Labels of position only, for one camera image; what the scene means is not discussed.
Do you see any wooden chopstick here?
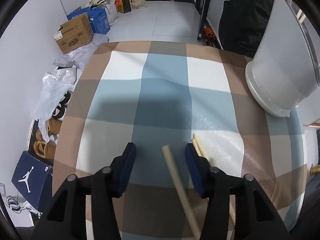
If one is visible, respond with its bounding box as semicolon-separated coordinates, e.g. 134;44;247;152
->
191;134;235;225
161;145;201;239

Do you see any wooden chopstick on mat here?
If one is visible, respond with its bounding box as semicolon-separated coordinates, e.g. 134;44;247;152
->
191;134;235;225

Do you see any tan suede shoe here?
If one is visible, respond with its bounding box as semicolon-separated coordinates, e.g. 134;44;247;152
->
35;118;62;142
33;140;56;160

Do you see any checkered table mat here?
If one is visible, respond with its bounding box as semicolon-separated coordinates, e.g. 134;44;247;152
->
53;41;306;239

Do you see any black white sneaker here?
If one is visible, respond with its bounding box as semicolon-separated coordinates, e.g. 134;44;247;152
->
52;91;72;121

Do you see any navy Jordan shoe box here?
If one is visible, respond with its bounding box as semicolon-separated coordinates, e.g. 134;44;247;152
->
11;151;53;212

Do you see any white plastic bag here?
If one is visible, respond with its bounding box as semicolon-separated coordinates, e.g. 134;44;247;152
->
31;67;76;142

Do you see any grey plastic mailer bag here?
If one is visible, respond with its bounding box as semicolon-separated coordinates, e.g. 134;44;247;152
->
53;34;105;70

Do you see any white utensil holder cup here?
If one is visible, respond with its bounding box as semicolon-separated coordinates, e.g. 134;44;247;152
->
245;0;319;118

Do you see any brown cardboard box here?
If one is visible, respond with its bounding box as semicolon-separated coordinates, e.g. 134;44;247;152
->
53;13;93;54

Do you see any blue cardboard box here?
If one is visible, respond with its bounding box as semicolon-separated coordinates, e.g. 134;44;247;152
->
67;7;110;35

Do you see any black backpack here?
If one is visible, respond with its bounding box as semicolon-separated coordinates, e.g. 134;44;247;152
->
219;0;274;58

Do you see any red yellow paper bag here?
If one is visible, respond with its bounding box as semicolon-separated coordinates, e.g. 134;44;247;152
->
115;0;132;14

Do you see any beige plastic bag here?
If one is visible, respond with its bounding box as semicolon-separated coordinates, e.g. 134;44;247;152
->
131;0;146;9

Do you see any black metal rack frame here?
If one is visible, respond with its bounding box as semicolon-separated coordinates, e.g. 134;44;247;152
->
195;0;210;40

